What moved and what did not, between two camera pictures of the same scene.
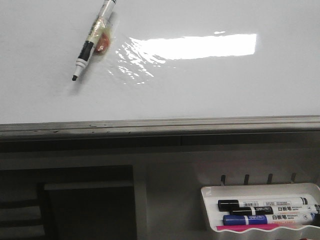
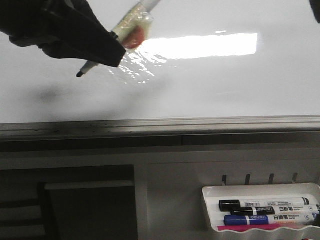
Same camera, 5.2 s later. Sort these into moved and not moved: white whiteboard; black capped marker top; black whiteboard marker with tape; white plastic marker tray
Moved: black whiteboard marker with tape
Not moved: white whiteboard; white plastic marker tray; black capped marker top
